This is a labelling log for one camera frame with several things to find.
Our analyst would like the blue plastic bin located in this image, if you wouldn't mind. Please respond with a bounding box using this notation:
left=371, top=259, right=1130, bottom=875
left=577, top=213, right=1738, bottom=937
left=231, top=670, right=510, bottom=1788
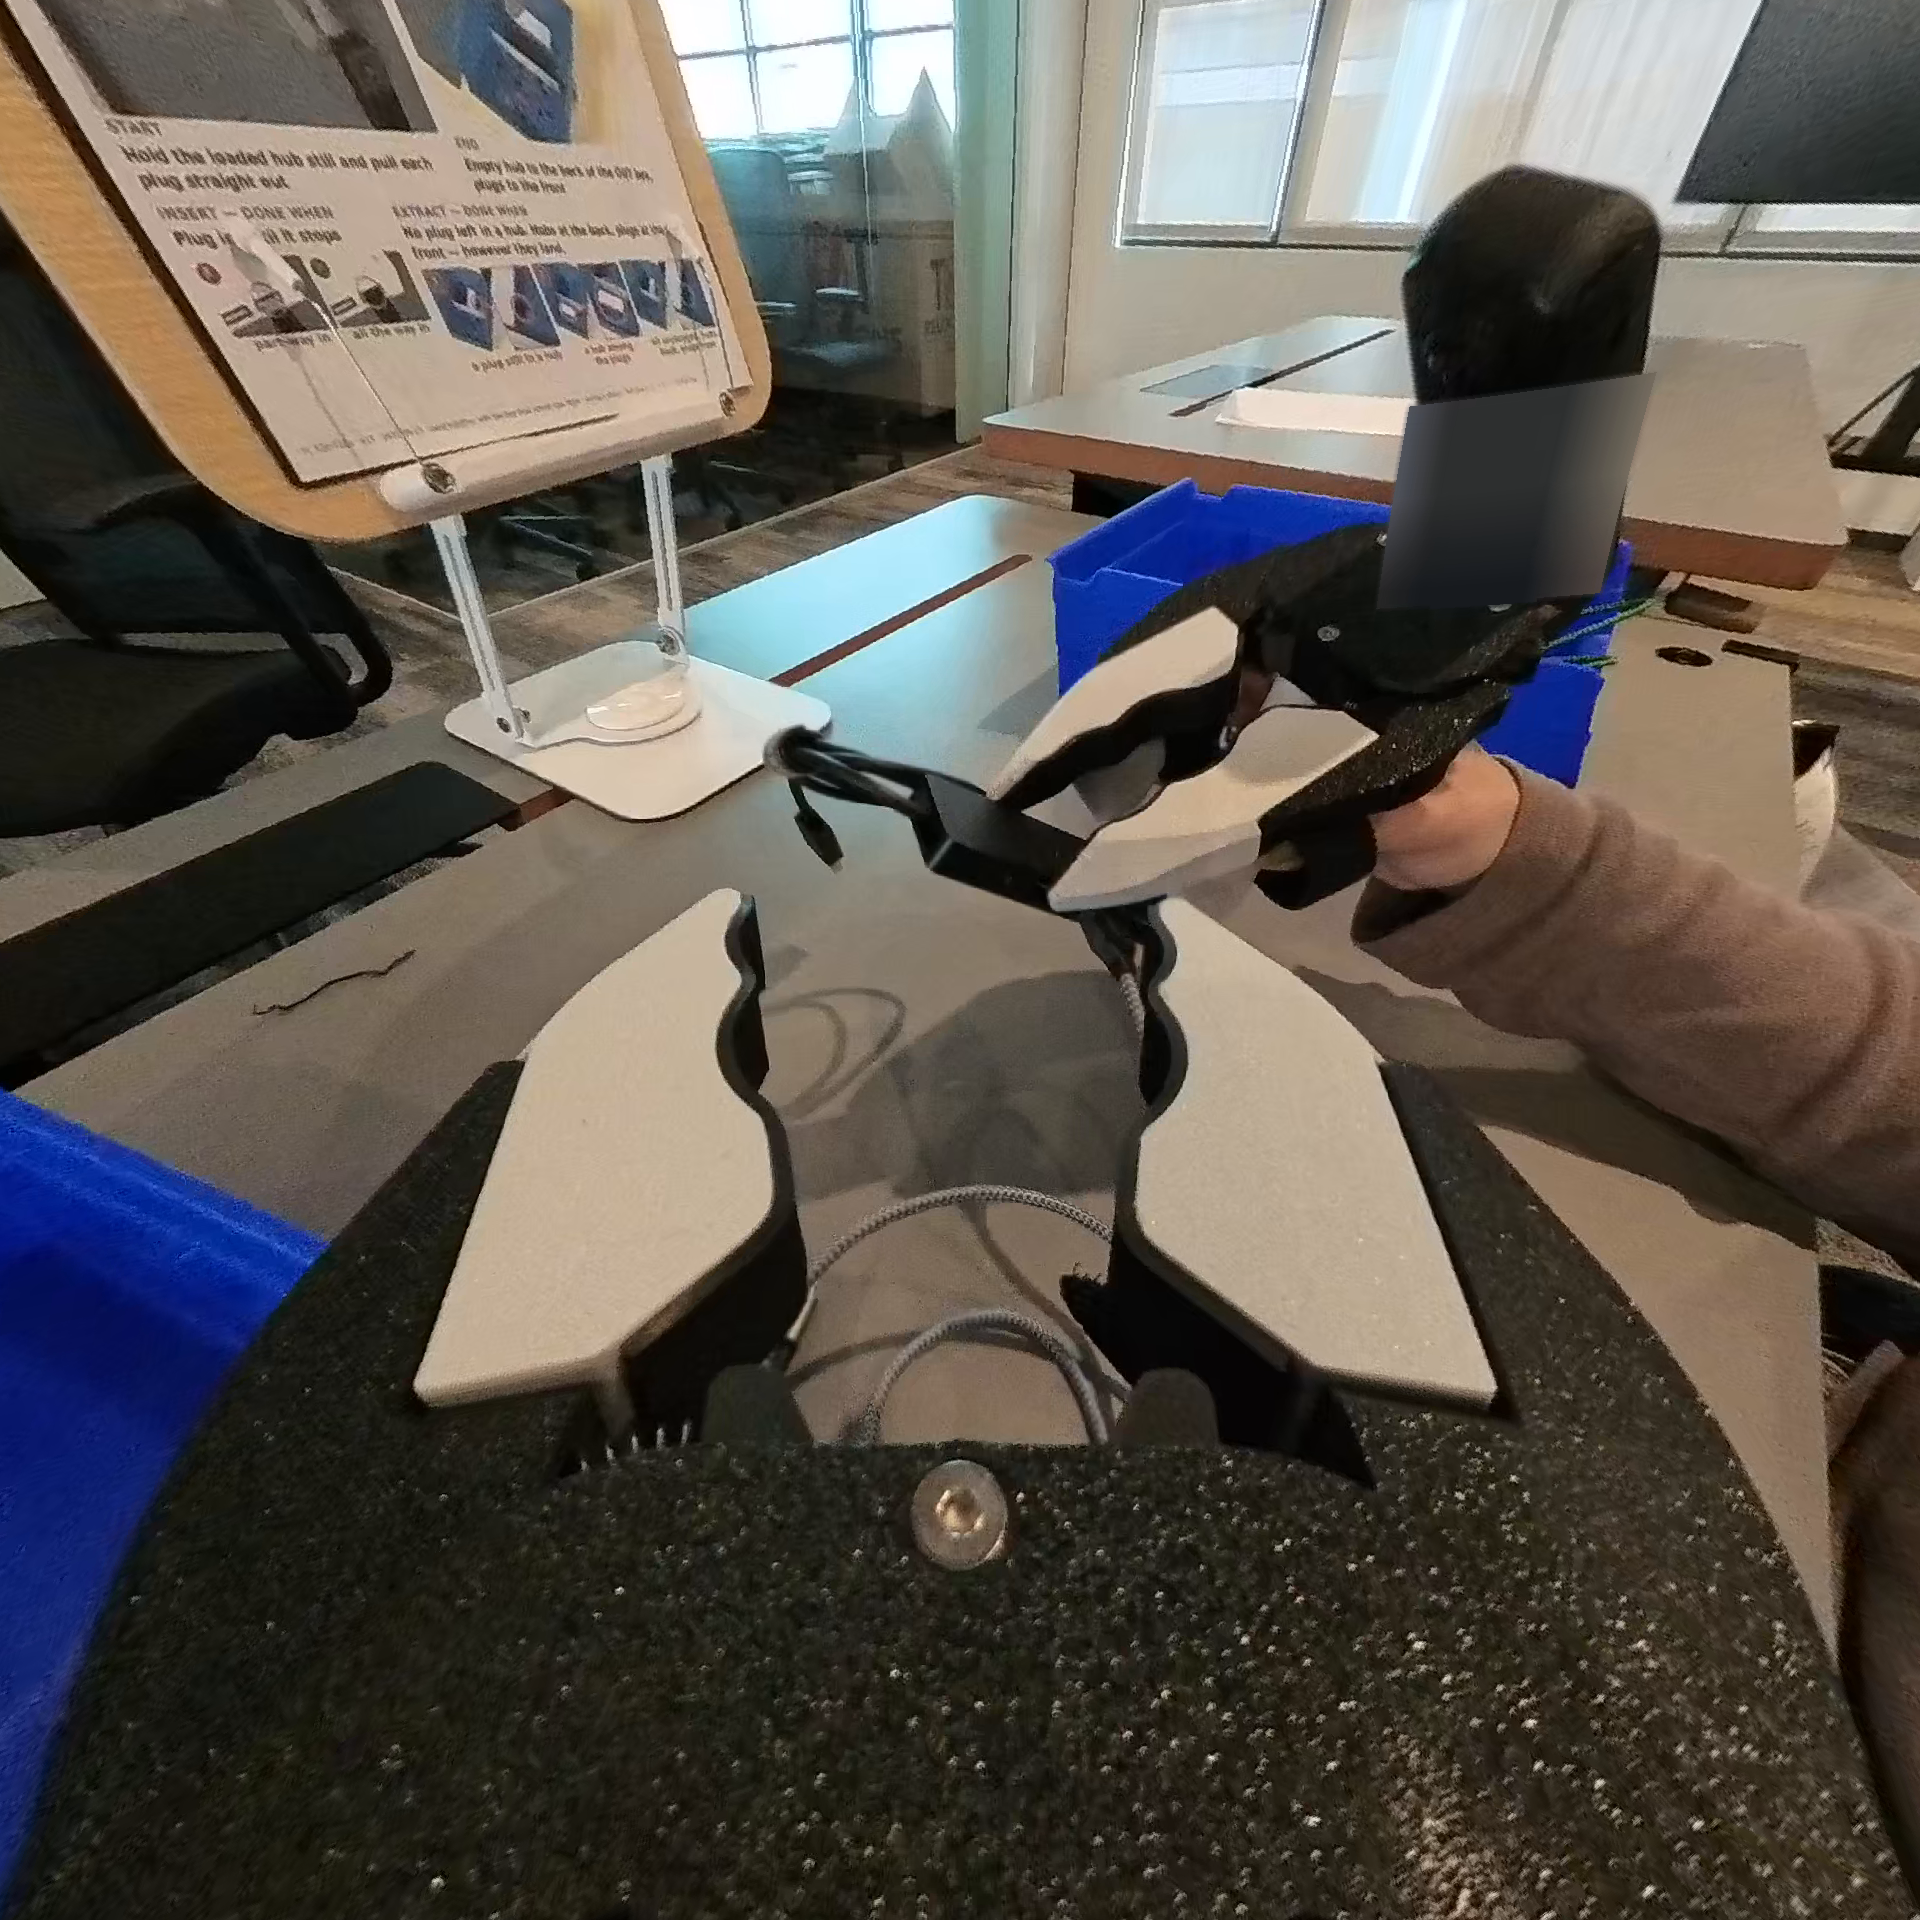
left=0, top=1092, right=330, bottom=1825
left=1046, top=477, right=1637, bottom=789

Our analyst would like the grey braided usb cable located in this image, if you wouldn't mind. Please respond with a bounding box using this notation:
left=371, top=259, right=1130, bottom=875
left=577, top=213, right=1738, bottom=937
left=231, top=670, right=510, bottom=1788
left=791, top=915, right=1169, bottom=1450

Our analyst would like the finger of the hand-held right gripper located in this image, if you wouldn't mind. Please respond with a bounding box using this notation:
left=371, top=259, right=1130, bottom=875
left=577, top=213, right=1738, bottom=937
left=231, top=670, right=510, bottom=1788
left=1045, top=705, right=1386, bottom=915
left=982, top=611, right=1250, bottom=823

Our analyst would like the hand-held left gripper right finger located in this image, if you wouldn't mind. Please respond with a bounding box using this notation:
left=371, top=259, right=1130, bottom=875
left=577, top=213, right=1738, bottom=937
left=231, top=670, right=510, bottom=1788
left=1068, top=918, right=1502, bottom=1478

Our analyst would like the person's right forearm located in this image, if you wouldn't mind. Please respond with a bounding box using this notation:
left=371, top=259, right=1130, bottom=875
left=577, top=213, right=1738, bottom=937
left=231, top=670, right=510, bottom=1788
left=1358, top=772, right=1920, bottom=1268

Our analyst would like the black monitor screen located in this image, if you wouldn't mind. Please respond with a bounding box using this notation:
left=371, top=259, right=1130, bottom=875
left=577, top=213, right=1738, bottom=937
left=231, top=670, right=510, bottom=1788
left=1671, top=0, right=1920, bottom=213

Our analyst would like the black office chair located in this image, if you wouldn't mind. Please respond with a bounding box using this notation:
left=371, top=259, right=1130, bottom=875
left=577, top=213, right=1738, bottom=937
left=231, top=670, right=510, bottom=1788
left=0, top=225, right=396, bottom=842

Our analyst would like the white square stand base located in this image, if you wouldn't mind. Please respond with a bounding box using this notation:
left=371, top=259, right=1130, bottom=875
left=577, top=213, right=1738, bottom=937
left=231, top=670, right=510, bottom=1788
left=0, top=0, right=834, bottom=825

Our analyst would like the black usb hub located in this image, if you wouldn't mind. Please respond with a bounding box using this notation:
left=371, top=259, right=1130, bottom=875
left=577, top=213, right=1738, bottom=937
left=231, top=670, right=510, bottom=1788
left=761, top=724, right=1113, bottom=916

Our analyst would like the black wire scrap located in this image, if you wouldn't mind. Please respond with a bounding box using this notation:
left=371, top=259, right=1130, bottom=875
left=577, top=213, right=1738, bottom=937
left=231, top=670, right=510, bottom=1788
left=251, top=949, right=417, bottom=1019

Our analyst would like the teal office chair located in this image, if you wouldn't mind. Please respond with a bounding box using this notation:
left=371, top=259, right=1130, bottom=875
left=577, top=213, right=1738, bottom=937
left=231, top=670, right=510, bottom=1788
left=703, top=142, right=903, bottom=399

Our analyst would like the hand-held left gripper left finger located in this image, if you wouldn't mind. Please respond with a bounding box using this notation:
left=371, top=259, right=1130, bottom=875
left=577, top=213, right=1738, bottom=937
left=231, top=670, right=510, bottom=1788
left=412, top=887, right=810, bottom=1445

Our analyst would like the instruction sheet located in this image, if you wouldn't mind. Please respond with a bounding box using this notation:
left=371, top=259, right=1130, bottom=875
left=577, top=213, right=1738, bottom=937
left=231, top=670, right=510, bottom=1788
left=0, top=0, right=751, bottom=490

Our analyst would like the grey office desk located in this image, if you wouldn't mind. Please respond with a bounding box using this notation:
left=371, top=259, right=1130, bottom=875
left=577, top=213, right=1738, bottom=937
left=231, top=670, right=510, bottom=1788
left=982, top=311, right=1850, bottom=594

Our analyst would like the person's right hand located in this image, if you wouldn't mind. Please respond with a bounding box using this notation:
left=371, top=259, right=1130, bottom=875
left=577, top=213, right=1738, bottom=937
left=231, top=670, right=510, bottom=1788
left=1353, top=745, right=1524, bottom=945

